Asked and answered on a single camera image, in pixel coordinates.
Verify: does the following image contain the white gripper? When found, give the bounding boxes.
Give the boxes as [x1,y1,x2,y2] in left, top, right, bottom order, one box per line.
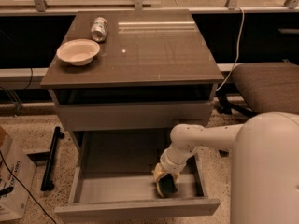
[152,148,187,197]

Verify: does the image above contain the green sponge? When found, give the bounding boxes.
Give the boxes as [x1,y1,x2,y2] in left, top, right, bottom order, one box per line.
[158,174,178,197]

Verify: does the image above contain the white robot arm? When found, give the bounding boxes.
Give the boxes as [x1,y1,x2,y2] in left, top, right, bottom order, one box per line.
[153,112,299,224]

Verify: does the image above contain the open grey middle drawer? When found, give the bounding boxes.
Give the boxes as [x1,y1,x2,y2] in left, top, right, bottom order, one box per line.
[55,129,220,223]

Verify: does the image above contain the closed grey top drawer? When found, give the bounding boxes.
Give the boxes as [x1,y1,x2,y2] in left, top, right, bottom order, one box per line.
[56,102,213,132]

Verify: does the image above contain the grey drawer cabinet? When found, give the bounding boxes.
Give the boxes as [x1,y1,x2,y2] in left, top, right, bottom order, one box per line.
[40,9,224,224]

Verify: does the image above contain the black metal stand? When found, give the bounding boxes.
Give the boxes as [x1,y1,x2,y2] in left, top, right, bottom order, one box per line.
[28,126,64,191]

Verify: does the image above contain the white cardboard box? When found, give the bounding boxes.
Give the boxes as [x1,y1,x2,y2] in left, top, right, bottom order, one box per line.
[0,128,36,221]

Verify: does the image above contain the white paper bowl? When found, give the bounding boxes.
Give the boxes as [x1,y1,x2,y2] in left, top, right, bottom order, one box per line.
[56,39,100,66]

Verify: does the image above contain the silver soda can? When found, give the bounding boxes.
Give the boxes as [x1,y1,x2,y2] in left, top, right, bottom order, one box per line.
[91,17,107,42]

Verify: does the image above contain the black cable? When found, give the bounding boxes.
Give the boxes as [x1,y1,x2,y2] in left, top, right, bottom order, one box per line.
[0,151,58,224]

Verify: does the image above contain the white cable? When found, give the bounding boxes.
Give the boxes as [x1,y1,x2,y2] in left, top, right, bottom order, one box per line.
[215,6,246,92]

